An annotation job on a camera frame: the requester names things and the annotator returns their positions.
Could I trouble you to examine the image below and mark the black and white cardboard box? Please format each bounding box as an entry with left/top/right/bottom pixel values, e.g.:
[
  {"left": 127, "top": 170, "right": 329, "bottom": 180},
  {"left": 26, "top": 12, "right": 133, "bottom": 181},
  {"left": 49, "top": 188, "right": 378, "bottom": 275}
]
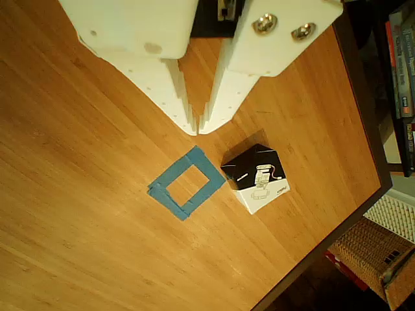
[{"left": 220, "top": 144, "right": 291, "bottom": 215}]

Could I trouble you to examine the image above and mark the blue tape square target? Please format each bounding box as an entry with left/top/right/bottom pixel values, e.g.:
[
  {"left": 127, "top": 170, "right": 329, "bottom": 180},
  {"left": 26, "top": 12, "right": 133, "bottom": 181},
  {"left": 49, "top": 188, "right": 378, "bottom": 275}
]
[{"left": 147, "top": 145, "right": 226, "bottom": 222}]

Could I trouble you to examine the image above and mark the red flat box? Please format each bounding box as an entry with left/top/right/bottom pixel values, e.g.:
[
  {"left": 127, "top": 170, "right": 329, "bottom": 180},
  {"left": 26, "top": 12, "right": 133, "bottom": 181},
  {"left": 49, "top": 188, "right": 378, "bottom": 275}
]
[{"left": 324, "top": 251, "right": 370, "bottom": 292}]

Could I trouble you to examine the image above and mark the red spine book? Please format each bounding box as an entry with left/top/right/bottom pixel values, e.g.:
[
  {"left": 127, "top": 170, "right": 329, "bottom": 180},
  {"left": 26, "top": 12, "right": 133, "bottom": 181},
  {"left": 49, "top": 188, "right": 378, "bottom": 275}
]
[{"left": 385, "top": 21, "right": 403, "bottom": 119}]

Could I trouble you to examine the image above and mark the grey spine book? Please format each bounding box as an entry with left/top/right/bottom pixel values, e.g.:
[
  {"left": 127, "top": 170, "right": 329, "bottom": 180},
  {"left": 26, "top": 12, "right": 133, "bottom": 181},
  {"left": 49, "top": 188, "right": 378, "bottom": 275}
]
[{"left": 388, "top": 3, "right": 415, "bottom": 119}]

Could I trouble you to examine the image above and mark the dark spine book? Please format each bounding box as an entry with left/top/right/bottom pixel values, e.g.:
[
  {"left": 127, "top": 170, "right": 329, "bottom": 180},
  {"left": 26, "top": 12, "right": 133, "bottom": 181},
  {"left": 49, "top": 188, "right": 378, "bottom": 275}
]
[{"left": 403, "top": 118, "right": 415, "bottom": 178}]

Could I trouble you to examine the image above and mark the white grille heater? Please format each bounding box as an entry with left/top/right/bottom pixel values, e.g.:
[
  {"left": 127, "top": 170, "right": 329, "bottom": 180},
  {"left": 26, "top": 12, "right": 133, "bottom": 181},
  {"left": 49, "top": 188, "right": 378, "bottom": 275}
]
[{"left": 362, "top": 194, "right": 415, "bottom": 244}]

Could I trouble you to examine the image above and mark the brown wicker basket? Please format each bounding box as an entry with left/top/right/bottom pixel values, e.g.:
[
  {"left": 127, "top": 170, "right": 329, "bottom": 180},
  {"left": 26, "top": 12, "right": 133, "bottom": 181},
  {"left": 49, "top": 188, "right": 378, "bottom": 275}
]
[{"left": 327, "top": 218, "right": 415, "bottom": 310}]

